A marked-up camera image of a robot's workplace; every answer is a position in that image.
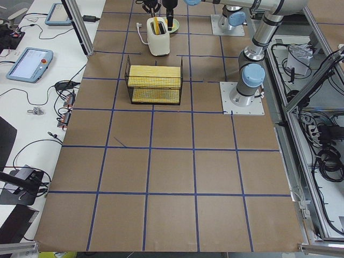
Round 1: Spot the small metal clamp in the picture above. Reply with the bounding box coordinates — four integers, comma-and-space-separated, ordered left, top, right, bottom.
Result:
27, 106, 45, 116

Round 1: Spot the orange black circuit box lower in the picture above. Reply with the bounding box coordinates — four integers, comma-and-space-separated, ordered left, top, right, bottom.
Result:
57, 112, 71, 128

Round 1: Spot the black laptop corner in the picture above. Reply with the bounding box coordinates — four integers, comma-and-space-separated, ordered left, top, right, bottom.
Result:
0, 204, 39, 244

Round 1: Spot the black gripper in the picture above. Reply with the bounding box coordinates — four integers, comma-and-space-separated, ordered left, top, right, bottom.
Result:
142, 0, 178, 31

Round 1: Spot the blue teach pendant near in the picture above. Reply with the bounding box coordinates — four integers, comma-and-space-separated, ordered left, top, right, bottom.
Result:
6, 47, 54, 83

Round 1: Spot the cream white toaster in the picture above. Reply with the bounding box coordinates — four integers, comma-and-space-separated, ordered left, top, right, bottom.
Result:
146, 17, 170, 56

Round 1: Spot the orange black circuit box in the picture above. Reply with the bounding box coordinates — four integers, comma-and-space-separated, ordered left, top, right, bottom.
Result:
63, 93, 75, 108
57, 112, 71, 128

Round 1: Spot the black cable bundle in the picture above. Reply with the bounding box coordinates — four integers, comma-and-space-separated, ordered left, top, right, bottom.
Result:
309, 146, 344, 183

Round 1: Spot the black monitor corner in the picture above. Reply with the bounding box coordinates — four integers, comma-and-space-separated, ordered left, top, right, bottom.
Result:
0, 117, 17, 172

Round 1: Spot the yellow mat upper shelf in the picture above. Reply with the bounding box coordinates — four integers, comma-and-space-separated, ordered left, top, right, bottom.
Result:
125, 65, 182, 89

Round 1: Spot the blue teach pendant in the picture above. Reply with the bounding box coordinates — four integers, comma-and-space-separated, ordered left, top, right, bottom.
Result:
45, 3, 71, 26
6, 47, 54, 83

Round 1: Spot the yellow toast slice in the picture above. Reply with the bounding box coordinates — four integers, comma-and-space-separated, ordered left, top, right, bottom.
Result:
154, 17, 160, 35

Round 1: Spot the white toaster power cord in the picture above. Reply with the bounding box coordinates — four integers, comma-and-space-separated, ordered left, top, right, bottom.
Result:
135, 22, 149, 45

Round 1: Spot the yellow mat lower shelf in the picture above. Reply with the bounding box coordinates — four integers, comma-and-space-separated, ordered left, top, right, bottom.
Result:
132, 88, 180, 104

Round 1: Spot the crumpled white paper box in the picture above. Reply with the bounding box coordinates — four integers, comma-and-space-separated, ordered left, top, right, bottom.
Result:
286, 44, 313, 75

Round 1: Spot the yellow mat shelf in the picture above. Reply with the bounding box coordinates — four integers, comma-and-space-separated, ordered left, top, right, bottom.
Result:
125, 65, 182, 89
132, 88, 180, 104

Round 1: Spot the aluminium frame post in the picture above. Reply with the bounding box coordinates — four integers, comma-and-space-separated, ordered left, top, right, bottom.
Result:
61, 0, 94, 56

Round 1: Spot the black wire basket rack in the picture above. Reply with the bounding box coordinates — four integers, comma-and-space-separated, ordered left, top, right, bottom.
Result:
125, 58, 183, 105

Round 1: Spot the orange black circuit box upper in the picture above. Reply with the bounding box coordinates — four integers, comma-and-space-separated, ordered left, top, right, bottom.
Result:
63, 93, 75, 108

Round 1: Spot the green plate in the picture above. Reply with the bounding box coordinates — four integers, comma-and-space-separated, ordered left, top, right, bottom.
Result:
169, 18, 180, 34

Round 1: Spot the black camera stand base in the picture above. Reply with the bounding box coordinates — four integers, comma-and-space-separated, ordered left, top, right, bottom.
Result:
0, 168, 45, 206

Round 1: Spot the blue teach pendant far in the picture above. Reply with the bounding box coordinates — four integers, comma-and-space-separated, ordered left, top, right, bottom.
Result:
45, 3, 71, 26

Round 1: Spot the black power adapter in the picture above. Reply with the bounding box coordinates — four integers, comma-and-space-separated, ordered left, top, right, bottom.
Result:
82, 15, 99, 23

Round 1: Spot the black usb hub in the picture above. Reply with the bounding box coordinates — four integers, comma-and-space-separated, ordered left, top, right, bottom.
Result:
54, 81, 79, 91

